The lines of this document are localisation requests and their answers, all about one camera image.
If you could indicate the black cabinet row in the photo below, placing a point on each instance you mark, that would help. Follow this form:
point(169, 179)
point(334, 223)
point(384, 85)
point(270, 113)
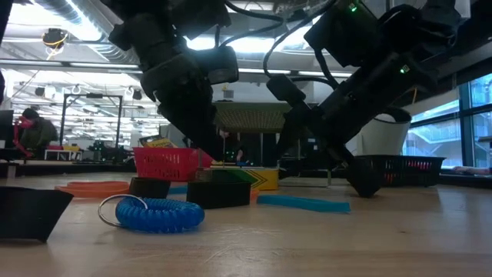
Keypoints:
point(251, 152)

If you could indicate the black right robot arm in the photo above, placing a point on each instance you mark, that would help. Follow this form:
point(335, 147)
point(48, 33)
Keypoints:
point(346, 31)

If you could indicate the silver ventilation duct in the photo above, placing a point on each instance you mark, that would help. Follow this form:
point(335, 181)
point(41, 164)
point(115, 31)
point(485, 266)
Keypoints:
point(92, 38)

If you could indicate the black frame stand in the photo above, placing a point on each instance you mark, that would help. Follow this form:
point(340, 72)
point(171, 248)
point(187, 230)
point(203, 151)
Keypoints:
point(92, 95)

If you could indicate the red plastic basket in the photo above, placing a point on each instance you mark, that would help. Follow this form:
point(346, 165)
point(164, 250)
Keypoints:
point(165, 163)

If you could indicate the window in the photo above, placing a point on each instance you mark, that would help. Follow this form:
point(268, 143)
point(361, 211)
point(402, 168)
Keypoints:
point(482, 131)

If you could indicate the green perforated metal shelf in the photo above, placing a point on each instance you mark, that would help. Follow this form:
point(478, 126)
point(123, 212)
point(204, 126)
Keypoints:
point(250, 117)

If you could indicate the person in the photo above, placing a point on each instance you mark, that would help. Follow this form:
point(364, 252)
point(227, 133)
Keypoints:
point(18, 134)
point(234, 148)
point(38, 134)

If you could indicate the linear ceiling light fixture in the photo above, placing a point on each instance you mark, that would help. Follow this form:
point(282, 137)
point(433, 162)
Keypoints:
point(77, 64)

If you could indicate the black plastic basket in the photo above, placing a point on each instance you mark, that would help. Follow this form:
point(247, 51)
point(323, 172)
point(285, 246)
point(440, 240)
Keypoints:
point(415, 169)

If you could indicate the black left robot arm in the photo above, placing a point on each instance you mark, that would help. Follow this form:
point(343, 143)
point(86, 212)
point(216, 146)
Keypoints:
point(153, 23)

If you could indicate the white bin black rim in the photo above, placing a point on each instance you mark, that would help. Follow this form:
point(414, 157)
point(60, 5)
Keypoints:
point(384, 138)

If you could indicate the black box centre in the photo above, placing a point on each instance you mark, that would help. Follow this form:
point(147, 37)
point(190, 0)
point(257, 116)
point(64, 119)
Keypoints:
point(219, 196)

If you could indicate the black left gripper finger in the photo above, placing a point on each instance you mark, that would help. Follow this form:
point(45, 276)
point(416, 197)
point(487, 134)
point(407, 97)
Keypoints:
point(196, 127)

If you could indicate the blue silicone wristband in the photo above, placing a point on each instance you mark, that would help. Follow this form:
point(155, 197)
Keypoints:
point(178, 189)
point(300, 203)

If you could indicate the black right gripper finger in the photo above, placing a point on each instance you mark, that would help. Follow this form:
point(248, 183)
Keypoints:
point(365, 177)
point(298, 131)

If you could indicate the yellow crayon box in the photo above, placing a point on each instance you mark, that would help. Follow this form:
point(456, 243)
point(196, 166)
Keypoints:
point(161, 143)
point(265, 179)

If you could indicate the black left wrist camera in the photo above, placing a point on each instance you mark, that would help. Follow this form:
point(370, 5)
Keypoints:
point(219, 65)

